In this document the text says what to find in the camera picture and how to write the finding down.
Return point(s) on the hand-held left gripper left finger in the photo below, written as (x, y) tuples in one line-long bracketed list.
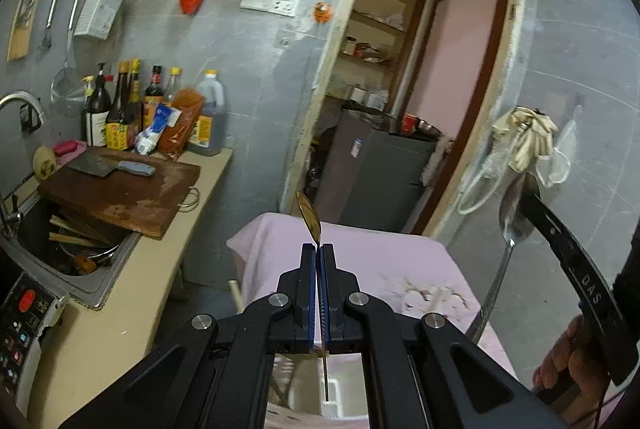
[(312, 289)]

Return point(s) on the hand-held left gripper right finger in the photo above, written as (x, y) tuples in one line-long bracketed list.
[(325, 289)]

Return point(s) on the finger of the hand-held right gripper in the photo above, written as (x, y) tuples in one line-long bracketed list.
[(542, 219)]

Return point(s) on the large metal spoon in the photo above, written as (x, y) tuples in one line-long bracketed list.
[(512, 221)]

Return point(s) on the small metal spoon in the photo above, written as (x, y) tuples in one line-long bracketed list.
[(308, 216)]

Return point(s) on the white utensil holder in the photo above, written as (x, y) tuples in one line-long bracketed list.
[(345, 384)]

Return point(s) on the wooden utensils in sink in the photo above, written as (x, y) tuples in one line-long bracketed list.
[(70, 239)]

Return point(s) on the person's right hand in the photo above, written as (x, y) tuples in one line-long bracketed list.
[(575, 359)]

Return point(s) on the pink tablecloth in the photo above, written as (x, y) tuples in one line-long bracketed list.
[(380, 259)]

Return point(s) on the clear plastic bag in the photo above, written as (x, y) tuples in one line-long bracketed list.
[(560, 159)]

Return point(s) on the wooden chopstick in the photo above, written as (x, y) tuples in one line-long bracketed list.
[(280, 384), (236, 294)]

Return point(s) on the beige hanging cloth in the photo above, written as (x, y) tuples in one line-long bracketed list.
[(525, 139)]

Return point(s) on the grey hanging cloth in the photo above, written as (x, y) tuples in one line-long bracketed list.
[(437, 159)]

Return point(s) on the grey small refrigerator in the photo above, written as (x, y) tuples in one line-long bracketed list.
[(380, 169)]

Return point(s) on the beige kitchen counter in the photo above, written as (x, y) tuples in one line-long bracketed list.
[(165, 269)]

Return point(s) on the red cup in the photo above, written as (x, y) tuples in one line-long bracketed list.
[(410, 124)]

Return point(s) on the large dark oil jug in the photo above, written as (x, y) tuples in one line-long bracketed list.
[(210, 119)]

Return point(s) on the orange snack packet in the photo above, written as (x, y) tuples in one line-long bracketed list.
[(180, 129)]

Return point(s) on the wooden cutting board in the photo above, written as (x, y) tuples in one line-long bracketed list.
[(125, 199)]

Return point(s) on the steel kitchen sink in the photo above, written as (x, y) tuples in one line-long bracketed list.
[(100, 289)]

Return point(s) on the metal pot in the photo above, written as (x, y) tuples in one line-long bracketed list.
[(95, 254)]

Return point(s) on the blue white packet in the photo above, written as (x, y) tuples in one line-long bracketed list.
[(155, 129)]

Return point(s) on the clear bottle yellow cap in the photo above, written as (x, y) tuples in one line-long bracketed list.
[(172, 84)]

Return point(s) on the dark bottle red label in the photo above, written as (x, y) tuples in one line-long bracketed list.
[(152, 99)]

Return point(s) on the dark bottle yellow label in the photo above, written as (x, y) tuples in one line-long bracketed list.
[(117, 134)]

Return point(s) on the wooden storage shelf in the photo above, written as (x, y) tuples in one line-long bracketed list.
[(375, 26)]

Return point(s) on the slim dark sauce bottle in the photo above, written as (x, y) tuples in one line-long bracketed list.
[(135, 99)]

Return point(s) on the dark bottle with pump top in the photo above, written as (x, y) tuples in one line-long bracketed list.
[(96, 114)]

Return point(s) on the pink soap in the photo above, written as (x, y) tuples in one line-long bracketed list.
[(67, 147)]

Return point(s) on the white induction cooker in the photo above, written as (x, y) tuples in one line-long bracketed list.
[(25, 309)]

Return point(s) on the metal mesh strainer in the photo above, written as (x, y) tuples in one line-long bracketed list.
[(65, 89)]

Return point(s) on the metal faucet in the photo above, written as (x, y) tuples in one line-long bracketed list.
[(20, 96)]

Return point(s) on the hanging metal spatula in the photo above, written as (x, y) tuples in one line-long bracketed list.
[(50, 14)]

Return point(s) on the hanging wooden board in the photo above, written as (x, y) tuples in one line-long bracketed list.
[(22, 19)]

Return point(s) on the pink door with brown frame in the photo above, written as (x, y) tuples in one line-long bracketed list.
[(450, 84)]

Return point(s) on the light wooden door frame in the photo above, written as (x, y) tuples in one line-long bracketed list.
[(332, 59)]

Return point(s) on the orange wall hook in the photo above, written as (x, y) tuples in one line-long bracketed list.
[(323, 11)]

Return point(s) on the white wall socket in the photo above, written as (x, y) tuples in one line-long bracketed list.
[(270, 0)]

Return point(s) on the white plastic wall basket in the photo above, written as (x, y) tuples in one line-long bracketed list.
[(97, 11)]

